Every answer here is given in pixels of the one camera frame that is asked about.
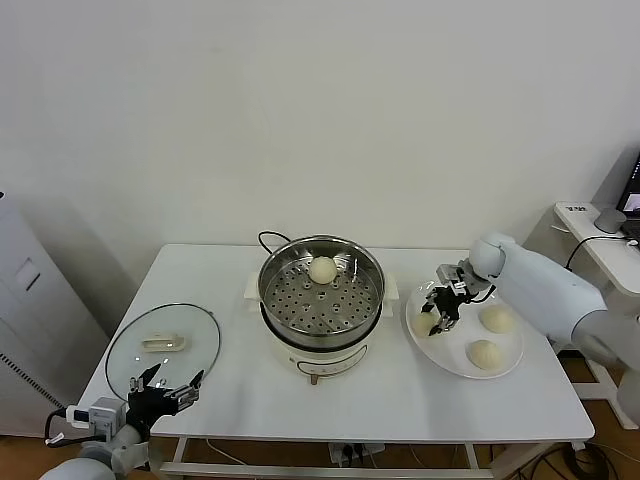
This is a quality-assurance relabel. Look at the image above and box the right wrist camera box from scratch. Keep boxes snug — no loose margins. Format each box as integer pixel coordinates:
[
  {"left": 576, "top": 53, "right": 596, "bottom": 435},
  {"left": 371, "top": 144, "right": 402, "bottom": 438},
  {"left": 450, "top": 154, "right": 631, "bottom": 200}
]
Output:
[{"left": 435, "top": 262, "right": 471, "bottom": 296}]

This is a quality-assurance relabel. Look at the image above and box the dark laptop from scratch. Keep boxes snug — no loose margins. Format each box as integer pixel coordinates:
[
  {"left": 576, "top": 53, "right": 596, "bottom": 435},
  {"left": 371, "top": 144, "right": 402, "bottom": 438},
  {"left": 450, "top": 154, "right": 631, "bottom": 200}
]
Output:
[{"left": 615, "top": 152, "right": 640, "bottom": 236}]

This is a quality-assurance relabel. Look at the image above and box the light grey cabinet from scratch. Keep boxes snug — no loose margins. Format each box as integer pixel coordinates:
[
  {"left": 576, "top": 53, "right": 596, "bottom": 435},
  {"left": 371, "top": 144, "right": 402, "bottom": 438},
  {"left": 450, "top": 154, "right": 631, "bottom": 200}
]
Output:
[{"left": 0, "top": 192, "right": 109, "bottom": 441}]

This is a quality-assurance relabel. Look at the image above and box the white table frame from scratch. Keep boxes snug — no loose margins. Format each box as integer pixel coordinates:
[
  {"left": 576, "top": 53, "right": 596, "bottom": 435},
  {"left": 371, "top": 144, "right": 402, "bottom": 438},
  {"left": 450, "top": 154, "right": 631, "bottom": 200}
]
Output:
[{"left": 107, "top": 433, "right": 586, "bottom": 480}]

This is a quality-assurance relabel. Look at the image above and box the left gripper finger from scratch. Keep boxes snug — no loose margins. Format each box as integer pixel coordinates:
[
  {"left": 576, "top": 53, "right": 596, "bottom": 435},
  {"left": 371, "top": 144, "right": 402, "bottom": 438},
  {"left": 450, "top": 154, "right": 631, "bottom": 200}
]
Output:
[
  {"left": 128, "top": 362, "right": 162, "bottom": 396},
  {"left": 167, "top": 368, "right": 206, "bottom": 407}
]

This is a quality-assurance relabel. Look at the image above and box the black cooker power cord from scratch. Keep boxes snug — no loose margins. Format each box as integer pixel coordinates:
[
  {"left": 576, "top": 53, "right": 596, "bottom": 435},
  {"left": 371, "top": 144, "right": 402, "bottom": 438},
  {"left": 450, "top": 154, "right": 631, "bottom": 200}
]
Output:
[{"left": 257, "top": 229, "right": 294, "bottom": 254}]

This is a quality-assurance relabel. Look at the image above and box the cream electric cooker base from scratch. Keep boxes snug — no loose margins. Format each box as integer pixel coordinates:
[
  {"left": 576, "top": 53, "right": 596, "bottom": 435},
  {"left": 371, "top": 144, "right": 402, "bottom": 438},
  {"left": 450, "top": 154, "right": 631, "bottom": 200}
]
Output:
[{"left": 243, "top": 269, "right": 401, "bottom": 387}]

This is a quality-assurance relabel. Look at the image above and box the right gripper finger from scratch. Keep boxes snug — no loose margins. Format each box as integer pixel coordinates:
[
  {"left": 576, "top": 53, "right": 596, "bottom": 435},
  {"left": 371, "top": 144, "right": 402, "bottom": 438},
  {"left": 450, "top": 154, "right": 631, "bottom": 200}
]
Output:
[
  {"left": 427, "top": 316, "right": 457, "bottom": 338},
  {"left": 421, "top": 286, "right": 442, "bottom": 318}
]

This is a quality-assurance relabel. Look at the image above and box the glass lid with cream handle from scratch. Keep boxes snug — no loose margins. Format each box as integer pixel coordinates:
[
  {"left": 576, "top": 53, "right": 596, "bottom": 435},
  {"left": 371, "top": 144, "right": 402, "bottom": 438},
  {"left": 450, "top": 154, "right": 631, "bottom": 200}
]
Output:
[{"left": 104, "top": 302, "right": 222, "bottom": 407}]

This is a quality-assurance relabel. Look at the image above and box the thin black cable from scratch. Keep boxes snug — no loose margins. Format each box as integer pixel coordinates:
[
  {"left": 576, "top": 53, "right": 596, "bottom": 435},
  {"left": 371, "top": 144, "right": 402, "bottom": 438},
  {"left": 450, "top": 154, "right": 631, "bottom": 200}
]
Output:
[{"left": 564, "top": 234, "right": 632, "bottom": 270}]

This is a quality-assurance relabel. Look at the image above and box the stainless steel steamer basket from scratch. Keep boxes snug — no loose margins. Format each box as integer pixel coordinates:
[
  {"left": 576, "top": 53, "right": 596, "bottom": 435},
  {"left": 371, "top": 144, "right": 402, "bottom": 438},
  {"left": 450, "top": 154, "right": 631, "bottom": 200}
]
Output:
[{"left": 257, "top": 235, "right": 386, "bottom": 346}]

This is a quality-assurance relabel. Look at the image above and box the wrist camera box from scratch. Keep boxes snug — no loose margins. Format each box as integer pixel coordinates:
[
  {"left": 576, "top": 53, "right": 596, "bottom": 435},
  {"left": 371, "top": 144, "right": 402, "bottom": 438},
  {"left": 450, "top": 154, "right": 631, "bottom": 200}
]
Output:
[
  {"left": 67, "top": 397, "right": 129, "bottom": 441},
  {"left": 435, "top": 262, "right": 471, "bottom": 296}
]

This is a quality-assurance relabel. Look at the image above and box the white round plate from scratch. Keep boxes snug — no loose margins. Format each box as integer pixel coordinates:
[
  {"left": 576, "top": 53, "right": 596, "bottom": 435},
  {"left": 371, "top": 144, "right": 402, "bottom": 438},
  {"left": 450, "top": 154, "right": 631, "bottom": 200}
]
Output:
[{"left": 403, "top": 278, "right": 525, "bottom": 380}]

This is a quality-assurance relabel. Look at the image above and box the white power strip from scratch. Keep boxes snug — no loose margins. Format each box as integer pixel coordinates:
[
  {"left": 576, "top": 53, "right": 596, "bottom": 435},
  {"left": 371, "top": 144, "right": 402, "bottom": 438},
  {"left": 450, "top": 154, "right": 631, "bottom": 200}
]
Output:
[{"left": 327, "top": 442, "right": 386, "bottom": 469}]

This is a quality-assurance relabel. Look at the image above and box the black left camera cable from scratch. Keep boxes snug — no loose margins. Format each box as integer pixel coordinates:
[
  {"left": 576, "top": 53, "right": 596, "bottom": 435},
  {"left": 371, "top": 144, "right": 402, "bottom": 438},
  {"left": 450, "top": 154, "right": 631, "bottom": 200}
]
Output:
[{"left": 44, "top": 410, "right": 71, "bottom": 446}]

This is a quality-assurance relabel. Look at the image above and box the grey cylinder speaker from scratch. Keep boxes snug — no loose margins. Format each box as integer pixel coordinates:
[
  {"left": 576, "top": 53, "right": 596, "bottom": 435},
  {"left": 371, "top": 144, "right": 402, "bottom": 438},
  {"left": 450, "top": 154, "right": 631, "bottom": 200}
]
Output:
[{"left": 594, "top": 207, "right": 627, "bottom": 234}]

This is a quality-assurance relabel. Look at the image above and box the white steamed baozi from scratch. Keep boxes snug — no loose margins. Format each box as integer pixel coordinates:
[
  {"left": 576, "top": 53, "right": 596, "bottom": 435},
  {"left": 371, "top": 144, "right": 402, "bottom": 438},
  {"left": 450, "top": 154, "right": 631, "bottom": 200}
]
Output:
[
  {"left": 307, "top": 254, "right": 337, "bottom": 285},
  {"left": 478, "top": 304, "right": 515, "bottom": 335},
  {"left": 410, "top": 312, "right": 437, "bottom": 341},
  {"left": 465, "top": 339, "right": 503, "bottom": 372}
]

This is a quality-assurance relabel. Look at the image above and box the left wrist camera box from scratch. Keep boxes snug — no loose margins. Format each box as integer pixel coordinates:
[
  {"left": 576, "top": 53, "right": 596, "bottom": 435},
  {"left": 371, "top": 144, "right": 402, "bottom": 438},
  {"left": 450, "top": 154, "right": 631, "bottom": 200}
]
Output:
[{"left": 67, "top": 397, "right": 129, "bottom": 441}]

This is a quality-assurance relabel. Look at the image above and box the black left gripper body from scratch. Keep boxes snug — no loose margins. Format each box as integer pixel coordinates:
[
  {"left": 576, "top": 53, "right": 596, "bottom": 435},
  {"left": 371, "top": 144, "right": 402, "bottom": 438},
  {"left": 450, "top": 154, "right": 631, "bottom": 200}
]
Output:
[{"left": 126, "top": 385, "right": 177, "bottom": 442}]

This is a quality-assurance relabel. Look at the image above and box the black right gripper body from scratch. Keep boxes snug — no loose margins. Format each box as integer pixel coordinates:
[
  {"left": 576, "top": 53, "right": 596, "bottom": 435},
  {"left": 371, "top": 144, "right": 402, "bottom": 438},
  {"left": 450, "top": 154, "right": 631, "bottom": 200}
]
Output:
[{"left": 433, "top": 287, "right": 465, "bottom": 322}]

